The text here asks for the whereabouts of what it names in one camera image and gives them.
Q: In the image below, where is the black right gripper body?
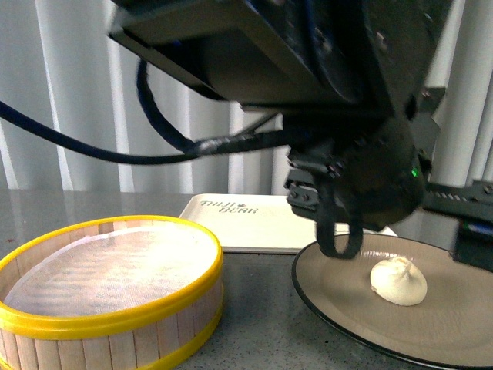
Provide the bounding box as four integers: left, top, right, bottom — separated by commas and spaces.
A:
283, 116, 492, 266

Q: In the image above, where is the white steamed bun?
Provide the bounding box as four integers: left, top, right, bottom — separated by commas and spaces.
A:
370, 256, 428, 306

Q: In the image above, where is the tan plate with black rim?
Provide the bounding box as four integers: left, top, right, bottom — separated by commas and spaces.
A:
292, 234, 492, 369

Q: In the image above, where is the cream rectangular serving tray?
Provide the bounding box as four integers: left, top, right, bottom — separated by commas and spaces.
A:
179, 193, 398, 255

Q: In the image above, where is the white steamer liner cloth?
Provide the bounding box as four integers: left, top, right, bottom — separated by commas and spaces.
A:
4, 224, 220, 317

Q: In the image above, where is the bamboo steamer with yellow rims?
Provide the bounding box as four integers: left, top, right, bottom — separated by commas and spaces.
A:
1, 215, 223, 369

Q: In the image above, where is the black cable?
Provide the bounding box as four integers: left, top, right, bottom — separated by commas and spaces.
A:
0, 57, 309, 167

